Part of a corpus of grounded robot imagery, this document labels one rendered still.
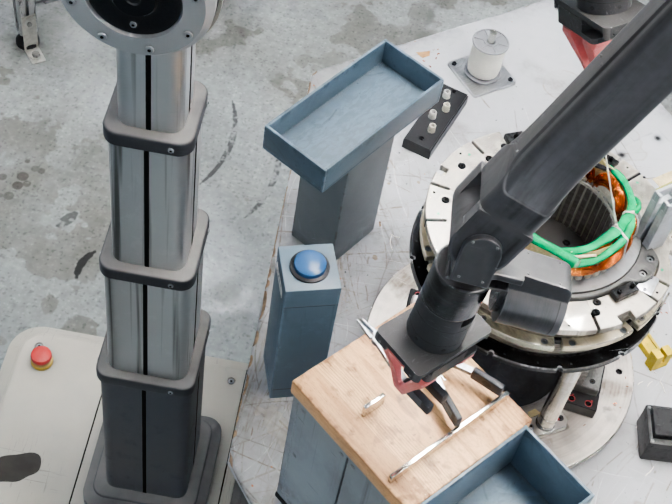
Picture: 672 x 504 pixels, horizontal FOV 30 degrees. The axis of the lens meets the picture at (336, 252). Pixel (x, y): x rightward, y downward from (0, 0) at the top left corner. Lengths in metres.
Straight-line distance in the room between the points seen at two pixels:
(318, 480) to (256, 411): 0.23
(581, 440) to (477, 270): 0.70
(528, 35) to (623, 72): 1.31
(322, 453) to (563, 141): 0.58
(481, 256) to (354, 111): 0.69
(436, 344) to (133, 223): 0.55
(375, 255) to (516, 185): 0.87
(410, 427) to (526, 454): 0.15
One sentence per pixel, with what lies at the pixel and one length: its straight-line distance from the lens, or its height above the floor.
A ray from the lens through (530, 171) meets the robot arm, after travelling 1.04.
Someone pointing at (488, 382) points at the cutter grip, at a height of 1.09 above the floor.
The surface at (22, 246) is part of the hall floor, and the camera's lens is 2.87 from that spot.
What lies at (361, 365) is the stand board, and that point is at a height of 1.07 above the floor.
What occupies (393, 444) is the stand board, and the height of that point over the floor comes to 1.06.
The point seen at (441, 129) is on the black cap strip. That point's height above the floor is 0.80.
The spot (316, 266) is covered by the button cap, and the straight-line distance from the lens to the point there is 1.54.
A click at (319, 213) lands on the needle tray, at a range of 1.81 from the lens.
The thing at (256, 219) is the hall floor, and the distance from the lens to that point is 2.92.
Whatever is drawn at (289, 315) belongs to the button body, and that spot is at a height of 0.98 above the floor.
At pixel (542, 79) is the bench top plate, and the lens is 2.22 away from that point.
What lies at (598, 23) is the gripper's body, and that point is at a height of 1.43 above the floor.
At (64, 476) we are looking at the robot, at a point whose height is 0.26.
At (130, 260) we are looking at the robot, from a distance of 1.68.
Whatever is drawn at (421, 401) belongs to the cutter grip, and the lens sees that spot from 1.28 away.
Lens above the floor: 2.27
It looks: 52 degrees down
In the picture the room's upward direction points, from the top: 11 degrees clockwise
